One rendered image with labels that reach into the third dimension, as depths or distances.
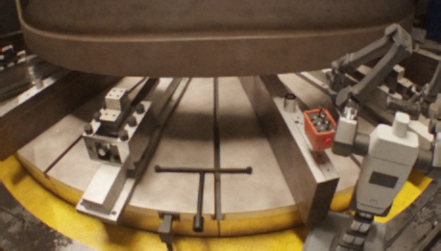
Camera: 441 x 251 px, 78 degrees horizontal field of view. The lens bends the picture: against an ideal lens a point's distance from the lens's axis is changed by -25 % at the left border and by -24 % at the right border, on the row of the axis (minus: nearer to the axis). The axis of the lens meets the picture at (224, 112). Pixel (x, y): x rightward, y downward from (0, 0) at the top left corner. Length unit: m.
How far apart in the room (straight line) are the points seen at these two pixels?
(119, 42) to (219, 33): 0.63
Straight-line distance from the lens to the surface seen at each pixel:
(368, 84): 1.39
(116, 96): 2.16
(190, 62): 2.12
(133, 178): 2.26
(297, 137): 2.00
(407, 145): 1.32
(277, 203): 2.13
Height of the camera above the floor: 1.93
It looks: 35 degrees down
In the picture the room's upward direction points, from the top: 1 degrees counter-clockwise
